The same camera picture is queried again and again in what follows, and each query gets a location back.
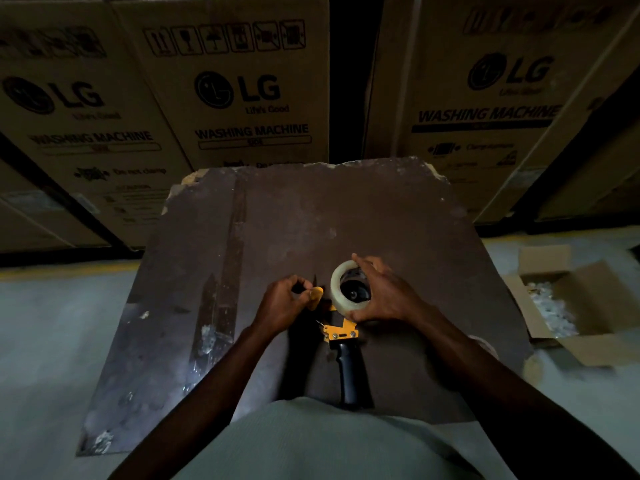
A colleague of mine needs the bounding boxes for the large printed cardboard box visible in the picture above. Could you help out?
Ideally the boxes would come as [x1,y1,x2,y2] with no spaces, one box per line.
[364,0,640,225]
[0,0,194,251]
[112,0,331,171]

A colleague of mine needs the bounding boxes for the white tape roll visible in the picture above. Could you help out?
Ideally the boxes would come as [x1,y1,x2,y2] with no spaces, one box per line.
[468,335,501,361]

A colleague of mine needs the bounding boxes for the clear packing tape roll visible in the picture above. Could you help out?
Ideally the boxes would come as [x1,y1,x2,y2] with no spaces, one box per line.
[329,260,374,316]

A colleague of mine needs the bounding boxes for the small open cardboard box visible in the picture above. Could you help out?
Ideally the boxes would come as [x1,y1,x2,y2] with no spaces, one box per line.
[502,244,640,368]

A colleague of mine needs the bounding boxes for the person's right forearm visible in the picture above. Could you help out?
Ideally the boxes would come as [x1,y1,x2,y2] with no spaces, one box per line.
[414,302,640,480]

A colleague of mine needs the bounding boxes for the black metal rack beam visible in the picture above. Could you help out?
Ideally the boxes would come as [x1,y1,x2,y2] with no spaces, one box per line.
[505,65,640,230]
[0,132,135,259]

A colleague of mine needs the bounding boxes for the white packing pieces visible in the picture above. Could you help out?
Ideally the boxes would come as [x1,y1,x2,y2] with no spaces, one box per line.
[525,281,581,339]

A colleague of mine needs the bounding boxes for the person's left hand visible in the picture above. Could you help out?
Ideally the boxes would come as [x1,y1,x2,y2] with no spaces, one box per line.
[251,274,316,339]

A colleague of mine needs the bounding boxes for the person's left forearm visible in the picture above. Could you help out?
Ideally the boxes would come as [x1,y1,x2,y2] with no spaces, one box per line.
[107,325,289,480]

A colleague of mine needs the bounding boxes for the yellow black tape dispenser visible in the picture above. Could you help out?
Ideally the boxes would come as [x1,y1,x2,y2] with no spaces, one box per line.
[292,275,375,411]

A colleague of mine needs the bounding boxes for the grey-green shirt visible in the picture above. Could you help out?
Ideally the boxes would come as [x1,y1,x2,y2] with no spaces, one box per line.
[172,397,506,480]

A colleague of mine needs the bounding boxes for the person's right hand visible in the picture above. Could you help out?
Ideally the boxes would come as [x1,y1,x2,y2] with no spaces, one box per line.
[349,253,427,326]

